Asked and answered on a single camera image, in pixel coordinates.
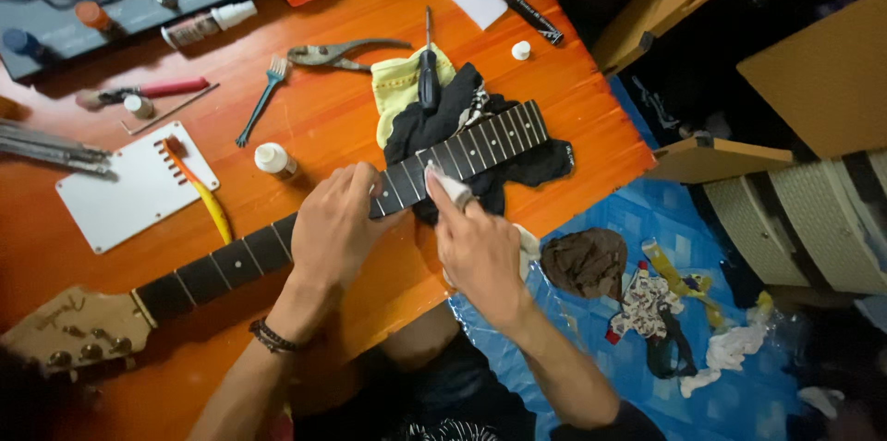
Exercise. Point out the person's left hand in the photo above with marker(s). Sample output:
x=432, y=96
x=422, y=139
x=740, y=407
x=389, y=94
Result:
x=329, y=233

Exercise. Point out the person's right hand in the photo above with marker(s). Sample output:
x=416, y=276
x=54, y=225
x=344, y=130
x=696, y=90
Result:
x=485, y=261

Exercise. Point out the person's left fingers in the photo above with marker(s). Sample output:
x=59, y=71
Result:
x=364, y=181

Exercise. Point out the white polishing cloth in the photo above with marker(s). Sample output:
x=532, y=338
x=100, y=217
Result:
x=452, y=186

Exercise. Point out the guitar neck with dark fretboard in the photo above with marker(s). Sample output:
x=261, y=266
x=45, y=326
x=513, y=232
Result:
x=229, y=268

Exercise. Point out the small white bottle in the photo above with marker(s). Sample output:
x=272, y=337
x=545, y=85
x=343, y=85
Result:
x=272, y=158

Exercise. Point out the yellow cloth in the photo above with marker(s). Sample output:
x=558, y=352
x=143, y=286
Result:
x=395, y=84

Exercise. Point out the black cloth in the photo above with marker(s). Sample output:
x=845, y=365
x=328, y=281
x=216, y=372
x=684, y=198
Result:
x=443, y=115

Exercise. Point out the grey metal pliers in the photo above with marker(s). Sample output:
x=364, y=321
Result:
x=326, y=54

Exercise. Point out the orange and yellow toothbrush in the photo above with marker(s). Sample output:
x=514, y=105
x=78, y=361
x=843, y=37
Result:
x=204, y=198

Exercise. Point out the person's leg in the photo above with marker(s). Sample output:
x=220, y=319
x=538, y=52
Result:
x=423, y=344

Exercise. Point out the small white cap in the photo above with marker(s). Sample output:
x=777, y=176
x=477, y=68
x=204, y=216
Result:
x=521, y=50

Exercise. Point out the metal hex key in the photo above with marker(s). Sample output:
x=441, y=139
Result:
x=170, y=110

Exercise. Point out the white card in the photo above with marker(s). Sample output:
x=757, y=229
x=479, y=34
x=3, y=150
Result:
x=477, y=0

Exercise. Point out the white capped glue bottle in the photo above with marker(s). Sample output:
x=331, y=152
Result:
x=208, y=22

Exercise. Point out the white guitar back plate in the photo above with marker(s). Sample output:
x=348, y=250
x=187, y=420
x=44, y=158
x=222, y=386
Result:
x=131, y=191

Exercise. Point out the black marker pen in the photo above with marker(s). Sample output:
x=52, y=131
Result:
x=530, y=13

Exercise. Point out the brown cloth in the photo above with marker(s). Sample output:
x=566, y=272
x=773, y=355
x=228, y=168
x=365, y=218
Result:
x=585, y=264

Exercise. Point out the small white capped vial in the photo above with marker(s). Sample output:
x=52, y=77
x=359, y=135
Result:
x=138, y=106

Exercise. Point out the grey electronic device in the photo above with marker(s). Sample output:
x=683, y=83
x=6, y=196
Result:
x=131, y=11

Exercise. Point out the patterned cloth scrap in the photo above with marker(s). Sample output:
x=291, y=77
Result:
x=644, y=302

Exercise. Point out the bundle of metal strips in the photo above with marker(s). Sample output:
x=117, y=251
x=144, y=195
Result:
x=48, y=146

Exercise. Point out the yellow cloth strip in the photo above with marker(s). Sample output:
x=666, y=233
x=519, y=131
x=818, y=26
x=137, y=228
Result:
x=669, y=271

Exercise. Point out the orange capped bottle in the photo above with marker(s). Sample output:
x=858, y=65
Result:
x=93, y=14

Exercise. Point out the blue plastic sheet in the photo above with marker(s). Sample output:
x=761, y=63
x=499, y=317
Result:
x=623, y=385

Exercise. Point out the small wooden shelf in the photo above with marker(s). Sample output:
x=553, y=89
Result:
x=721, y=158

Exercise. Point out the blue capped bottle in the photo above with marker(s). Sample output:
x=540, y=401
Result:
x=19, y=41

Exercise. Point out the white rag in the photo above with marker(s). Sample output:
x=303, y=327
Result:
x=734, y=351

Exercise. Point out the wicker drawer unit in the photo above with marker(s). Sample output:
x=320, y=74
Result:
x=811, y=226

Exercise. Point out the wooden board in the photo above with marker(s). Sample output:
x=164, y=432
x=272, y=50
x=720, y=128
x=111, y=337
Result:
x=824, y=74

